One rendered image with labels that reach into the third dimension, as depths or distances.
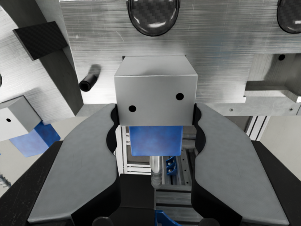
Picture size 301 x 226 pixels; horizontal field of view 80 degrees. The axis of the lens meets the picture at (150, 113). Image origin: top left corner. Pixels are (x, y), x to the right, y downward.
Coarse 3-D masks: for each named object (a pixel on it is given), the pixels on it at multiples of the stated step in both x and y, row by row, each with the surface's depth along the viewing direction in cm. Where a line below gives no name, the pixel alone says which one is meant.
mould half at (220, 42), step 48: (96, 0) 13; (192, 0) 13; (240, 0) 13; (96, 48) 15; (144, 48) 15; (192, 48) 15; (240, 48) 15; (288, 48) 14; (96, 96) 17; (240, 96) 17
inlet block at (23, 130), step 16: (0, 112) 19; (16, 112) 20; (32, 112) 22; (0, 128) 20; (16, 128) 20; (32, 128) 21; (48, 128) 24; (16, 144) 23; (32, 144) 23; (48, 144) 23
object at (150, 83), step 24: (120, 72) 11; (144, 72) 11; (168, 72) 11; (192, 72) 11; (120, 96) 11; (144, 96) 11; (168, 96) 11; (192, 96) 11; (120, 120) 12; (144, 120) 12; (168, 120) 12; (192, 120) 12; (144, 144) 15; (168, 144) 15
